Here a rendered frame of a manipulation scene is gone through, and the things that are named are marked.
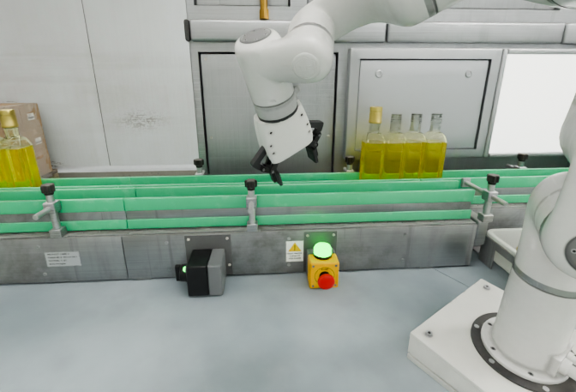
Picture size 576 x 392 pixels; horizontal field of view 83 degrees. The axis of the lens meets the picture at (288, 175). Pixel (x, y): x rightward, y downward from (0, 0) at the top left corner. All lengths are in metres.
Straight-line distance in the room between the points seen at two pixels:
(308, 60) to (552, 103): 1.02
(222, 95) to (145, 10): 3.24
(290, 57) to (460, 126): 0.82
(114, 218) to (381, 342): 0.66
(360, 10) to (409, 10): 0.11
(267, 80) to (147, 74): 3.73
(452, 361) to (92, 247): 0.80
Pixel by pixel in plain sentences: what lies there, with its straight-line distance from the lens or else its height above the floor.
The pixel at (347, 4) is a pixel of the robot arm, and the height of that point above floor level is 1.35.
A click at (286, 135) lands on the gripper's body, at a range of 0.60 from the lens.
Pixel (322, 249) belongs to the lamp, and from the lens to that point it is 0.80.
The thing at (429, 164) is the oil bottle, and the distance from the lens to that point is 1.01.
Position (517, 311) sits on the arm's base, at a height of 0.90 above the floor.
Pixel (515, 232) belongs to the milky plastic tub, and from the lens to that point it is 1.10.
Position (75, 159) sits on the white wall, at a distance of 4.73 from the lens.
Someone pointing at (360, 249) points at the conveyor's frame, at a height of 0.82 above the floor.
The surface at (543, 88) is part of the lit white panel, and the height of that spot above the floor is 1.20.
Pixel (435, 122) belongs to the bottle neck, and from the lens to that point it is 1.00.
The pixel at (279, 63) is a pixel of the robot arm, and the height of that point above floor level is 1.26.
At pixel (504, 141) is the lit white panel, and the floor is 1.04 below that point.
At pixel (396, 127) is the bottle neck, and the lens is 0.95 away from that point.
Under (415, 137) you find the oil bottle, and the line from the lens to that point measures 0.97.
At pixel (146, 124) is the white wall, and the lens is 4.30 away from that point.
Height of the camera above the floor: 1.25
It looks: 18 degrees down
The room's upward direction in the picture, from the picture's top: straight up
